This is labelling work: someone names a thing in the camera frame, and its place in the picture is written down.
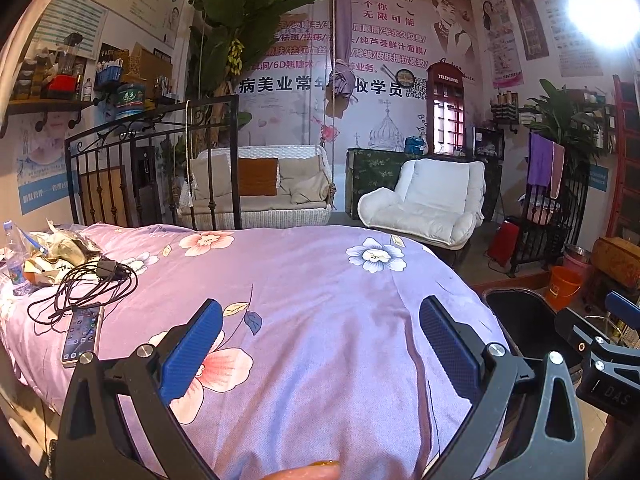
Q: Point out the purple floral blanket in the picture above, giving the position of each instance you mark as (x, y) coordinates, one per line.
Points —
(325, 310)

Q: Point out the wooden wall shelf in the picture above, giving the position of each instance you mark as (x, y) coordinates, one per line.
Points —
(45, 105)

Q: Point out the portrait text wall poster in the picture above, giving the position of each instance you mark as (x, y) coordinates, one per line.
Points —
(570, 50)

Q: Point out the bright ceiling lamp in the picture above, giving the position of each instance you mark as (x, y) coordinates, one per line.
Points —
(605, 2)

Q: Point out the pink bucket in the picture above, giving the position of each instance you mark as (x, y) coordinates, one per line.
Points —
(579, 262)

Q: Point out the yellow wooden box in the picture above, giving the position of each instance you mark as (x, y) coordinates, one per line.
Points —
(617, 260)

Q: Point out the small wall bottle rack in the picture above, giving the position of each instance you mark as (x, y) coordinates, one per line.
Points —
(506, 112)

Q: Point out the person's right forearm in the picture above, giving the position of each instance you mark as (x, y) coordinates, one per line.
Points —
(617, 450)

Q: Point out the brown cushion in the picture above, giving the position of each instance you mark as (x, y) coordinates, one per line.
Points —
(257, 177)

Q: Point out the large printed wall poster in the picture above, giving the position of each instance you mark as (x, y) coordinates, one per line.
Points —
(380, 40)

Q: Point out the red ladder shelf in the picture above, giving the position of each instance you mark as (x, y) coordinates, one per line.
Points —
(625, 160)

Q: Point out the teal round tin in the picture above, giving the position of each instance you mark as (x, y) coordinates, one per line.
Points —
(130, 101)

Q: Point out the red telephone booth cabinet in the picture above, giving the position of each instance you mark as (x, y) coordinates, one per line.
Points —
(447, 78)

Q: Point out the blue basket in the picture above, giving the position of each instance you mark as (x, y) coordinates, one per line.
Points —
(109, 77)

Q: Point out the purple towel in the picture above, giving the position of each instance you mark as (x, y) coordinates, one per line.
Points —
(540, 160)

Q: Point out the orange bucket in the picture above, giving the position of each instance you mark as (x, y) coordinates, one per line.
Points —
(565, 287)

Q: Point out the dark narrow wall poster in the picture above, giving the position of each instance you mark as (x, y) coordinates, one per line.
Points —
(527, 17)

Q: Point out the cardboard box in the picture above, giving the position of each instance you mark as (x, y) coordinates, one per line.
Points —
(150, 70)

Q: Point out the blue white chart poster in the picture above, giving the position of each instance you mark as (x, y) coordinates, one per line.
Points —
(70, 25)

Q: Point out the green patterned cabinet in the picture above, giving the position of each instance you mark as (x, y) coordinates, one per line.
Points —
(375, 170)

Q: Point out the black metal bed frame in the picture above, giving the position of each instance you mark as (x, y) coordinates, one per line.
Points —
(234, 160)

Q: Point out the white wicker swing sofa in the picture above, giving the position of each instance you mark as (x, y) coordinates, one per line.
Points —
(260, 217)

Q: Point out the person's left hand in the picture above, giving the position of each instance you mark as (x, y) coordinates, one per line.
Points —
(310, 472)

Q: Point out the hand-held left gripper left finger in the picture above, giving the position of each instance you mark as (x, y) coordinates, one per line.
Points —
(192, 345)

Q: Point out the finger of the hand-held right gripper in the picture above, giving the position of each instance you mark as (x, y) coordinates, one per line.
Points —
(625, 306)
(575, 332)

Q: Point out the green potted plant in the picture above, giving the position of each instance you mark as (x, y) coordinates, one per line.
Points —
(560, 115)

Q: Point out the blue wall sign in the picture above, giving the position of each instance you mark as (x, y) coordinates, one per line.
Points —
(598, 179)

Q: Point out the blue bag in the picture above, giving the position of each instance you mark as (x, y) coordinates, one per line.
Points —
(415, 145)

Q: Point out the beige cushion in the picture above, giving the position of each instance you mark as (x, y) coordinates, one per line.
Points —
(302, 180)
(214, 177)

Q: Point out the white padded chair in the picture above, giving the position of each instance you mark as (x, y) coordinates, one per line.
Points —
(435, 190)

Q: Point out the wooden board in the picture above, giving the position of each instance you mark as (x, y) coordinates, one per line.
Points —
(102, 197)

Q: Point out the banana plant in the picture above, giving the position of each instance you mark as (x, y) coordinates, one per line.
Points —
(240, 5)

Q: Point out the pile of crumpled snack bags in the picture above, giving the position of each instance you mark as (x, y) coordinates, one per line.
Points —
(60, 255)

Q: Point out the purple hanging cloth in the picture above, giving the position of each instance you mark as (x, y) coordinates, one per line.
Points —
(345, 30)

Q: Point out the face wall poster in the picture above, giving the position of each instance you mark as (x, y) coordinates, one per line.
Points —
(45, 155)

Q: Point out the black trash bin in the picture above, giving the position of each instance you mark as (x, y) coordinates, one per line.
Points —
(525, 320)

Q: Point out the smartphone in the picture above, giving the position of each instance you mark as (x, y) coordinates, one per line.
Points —
(82, 335)

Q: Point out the black metal rack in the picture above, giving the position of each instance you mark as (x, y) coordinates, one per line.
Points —
(540, 240)

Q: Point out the pink towel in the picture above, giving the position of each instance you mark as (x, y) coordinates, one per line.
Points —
(557, 170)

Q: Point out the red bag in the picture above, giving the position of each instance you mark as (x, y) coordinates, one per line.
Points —
(504, 242)

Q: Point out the clear plastic water bottle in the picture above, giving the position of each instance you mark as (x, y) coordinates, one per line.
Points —
(17, 272)

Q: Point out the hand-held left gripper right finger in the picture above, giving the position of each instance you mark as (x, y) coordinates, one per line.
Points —
(447, 345)

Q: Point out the cluster of cosmetic bottles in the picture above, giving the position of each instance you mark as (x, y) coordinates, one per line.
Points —
(62, 82)

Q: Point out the pink portrait wall poster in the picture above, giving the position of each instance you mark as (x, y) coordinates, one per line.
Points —
(501, 37)

